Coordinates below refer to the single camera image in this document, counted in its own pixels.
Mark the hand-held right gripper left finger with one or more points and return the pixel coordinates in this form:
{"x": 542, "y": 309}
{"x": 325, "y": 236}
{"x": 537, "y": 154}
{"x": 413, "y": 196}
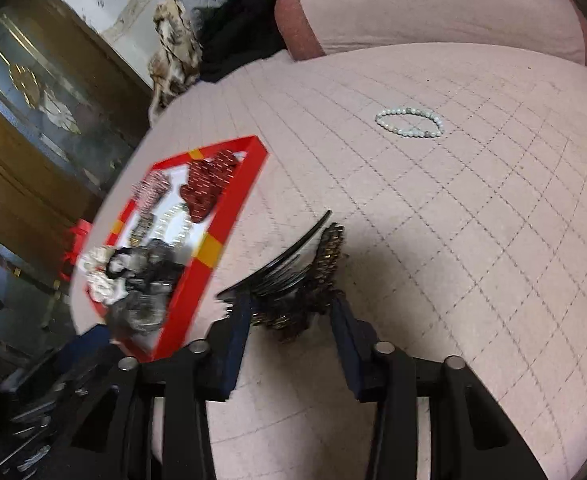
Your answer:
{"x": 236, "y": 347}

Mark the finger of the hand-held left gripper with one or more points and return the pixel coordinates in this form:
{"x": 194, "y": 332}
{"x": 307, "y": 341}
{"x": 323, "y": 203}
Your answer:
{"x": 28, "y": 435}
{"x": 81, "y": 352}

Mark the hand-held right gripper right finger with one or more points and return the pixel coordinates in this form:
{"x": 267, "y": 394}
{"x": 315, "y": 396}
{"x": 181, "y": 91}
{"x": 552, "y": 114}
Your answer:
{"x": 348, "y": 352}

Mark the white floral scrunchie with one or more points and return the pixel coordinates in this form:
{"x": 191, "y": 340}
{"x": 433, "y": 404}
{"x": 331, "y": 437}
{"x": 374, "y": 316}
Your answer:
{"x": 97, "y": 286}

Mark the black sequined scrunchie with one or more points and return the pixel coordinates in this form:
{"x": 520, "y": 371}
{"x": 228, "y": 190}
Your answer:
{"x": 123, "y": 262}

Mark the red tray with white base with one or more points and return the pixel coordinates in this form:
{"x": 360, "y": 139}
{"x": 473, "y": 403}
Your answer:
{"x": 238, "y": 200}

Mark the red white striped scrunchie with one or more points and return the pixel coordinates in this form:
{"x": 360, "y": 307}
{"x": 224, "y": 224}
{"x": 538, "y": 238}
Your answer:
{"x": 148, "y": 192}

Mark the red ribbon bag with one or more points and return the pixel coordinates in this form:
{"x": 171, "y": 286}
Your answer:
{"x": 76, "y": 240}

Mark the pink quilted bed cover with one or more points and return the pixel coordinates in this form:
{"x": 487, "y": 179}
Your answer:
{"x": 448, "y": 235}

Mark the dark wooden cabinet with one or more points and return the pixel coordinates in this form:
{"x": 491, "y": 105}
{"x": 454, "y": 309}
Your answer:
{"x": 33, "y": 110}

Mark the brown white patterned cloth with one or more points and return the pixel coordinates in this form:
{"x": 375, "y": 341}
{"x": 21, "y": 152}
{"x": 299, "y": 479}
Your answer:
{"x": 173, "y": 50}

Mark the black cloth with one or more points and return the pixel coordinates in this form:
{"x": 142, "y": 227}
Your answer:
{"x": 243, "y": 25}

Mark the pink bolster pillow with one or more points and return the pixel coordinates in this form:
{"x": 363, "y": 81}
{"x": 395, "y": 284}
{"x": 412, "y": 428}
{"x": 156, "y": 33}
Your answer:
{"x": 423, "y": 10}

